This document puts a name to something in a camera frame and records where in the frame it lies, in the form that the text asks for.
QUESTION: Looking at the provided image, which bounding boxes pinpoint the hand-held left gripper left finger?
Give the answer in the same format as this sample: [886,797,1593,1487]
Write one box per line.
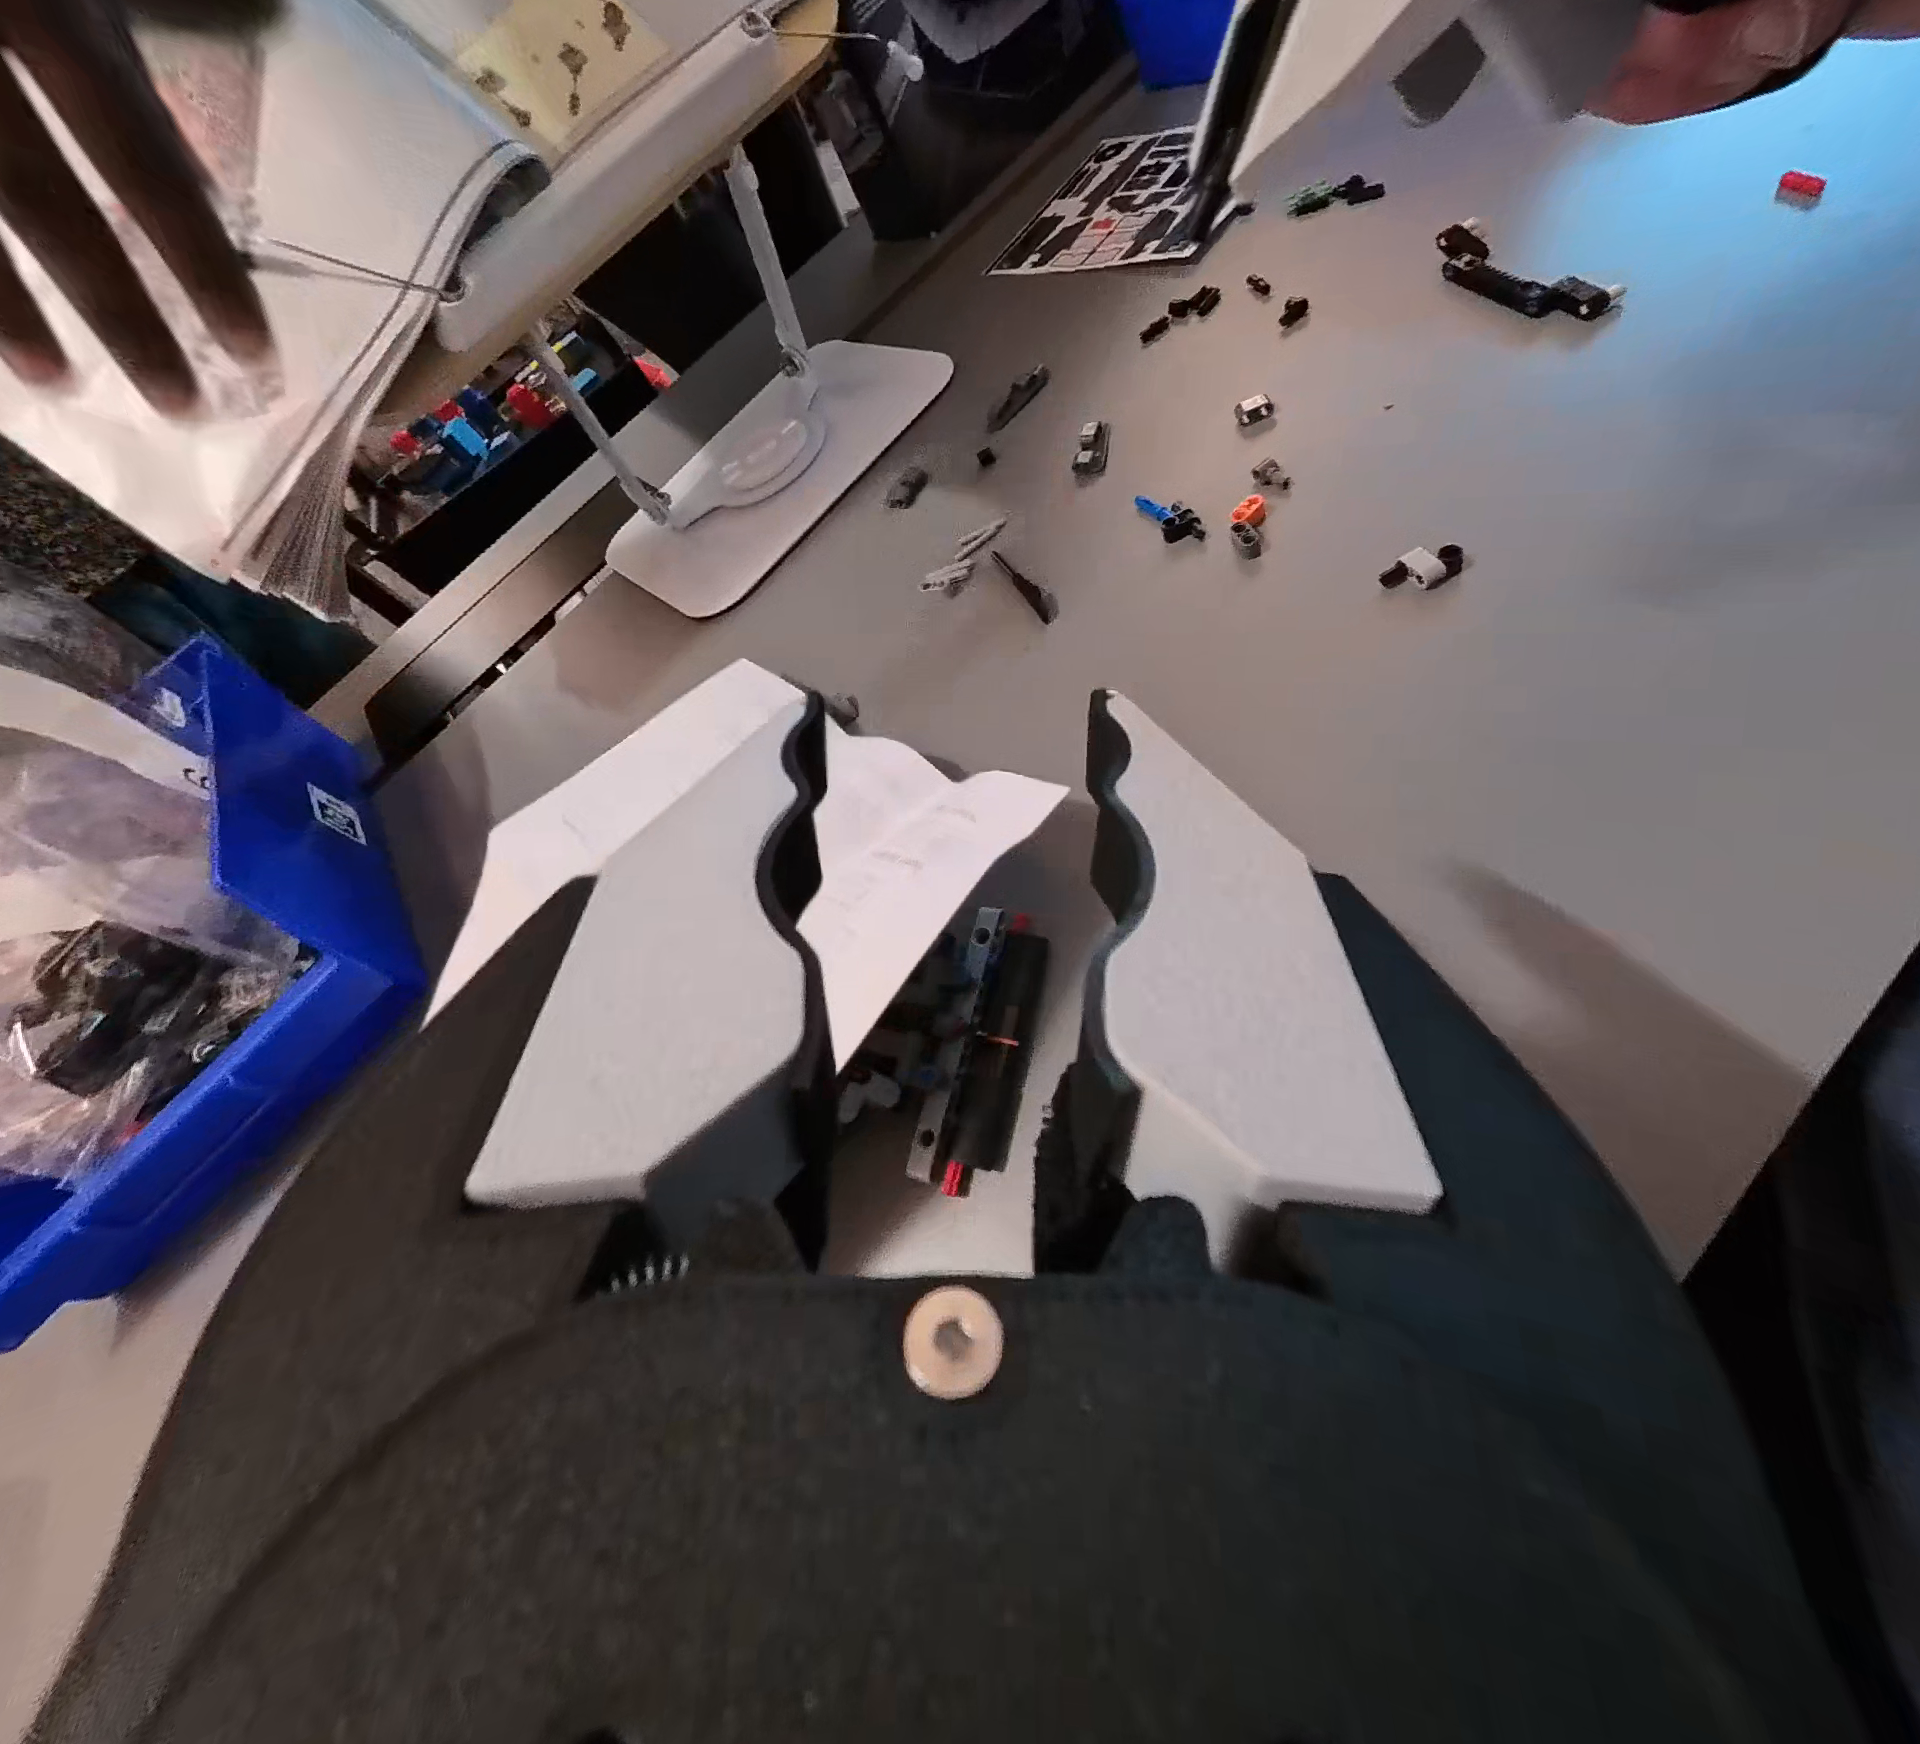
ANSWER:
[462,685,841,1273]

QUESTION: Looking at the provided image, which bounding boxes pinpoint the labelled blue storage bin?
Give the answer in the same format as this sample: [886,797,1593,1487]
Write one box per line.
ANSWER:
[0,638,432,1352]

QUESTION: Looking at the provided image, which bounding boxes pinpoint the white paper leaflet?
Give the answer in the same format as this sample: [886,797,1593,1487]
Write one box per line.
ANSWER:
[424,655,1075,1074]

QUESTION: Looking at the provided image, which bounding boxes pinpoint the dark blurred object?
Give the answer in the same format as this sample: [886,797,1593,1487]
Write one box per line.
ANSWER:
[0,0,291,421]

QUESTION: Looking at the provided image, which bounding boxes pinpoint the rack of coloured bins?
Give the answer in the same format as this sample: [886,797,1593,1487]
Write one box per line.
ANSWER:
[348,326,670,537]

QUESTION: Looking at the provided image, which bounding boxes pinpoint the lego sticker sheet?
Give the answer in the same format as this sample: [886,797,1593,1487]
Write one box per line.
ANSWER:
[984,127,1256,278]

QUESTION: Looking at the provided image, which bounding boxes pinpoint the black lego beam assembly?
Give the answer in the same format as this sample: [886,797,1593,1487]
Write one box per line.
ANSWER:
[1434,216,1629,326]

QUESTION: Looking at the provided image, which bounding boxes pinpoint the lego car chassis model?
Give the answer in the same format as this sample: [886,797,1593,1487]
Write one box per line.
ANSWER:
[836,900,1057,1198]

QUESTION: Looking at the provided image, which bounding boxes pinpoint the person's dark trouser leg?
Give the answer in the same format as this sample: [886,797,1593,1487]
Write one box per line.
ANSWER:
[1680,926,1920,1744]

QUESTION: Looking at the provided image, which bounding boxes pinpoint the white book stand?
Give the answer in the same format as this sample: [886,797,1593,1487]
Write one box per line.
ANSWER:
[432,9,958,621]

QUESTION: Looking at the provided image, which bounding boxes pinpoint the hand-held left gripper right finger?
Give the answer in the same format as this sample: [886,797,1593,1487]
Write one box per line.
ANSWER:
[1032,685,1448,1273]

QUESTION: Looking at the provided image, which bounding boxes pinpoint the clear plastic parts bags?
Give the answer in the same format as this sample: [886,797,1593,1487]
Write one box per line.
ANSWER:
[0,595,324,1184]

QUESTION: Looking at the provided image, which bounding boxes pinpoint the dark lego set box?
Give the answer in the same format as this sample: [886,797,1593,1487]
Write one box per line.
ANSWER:
[832,0,1147,245]

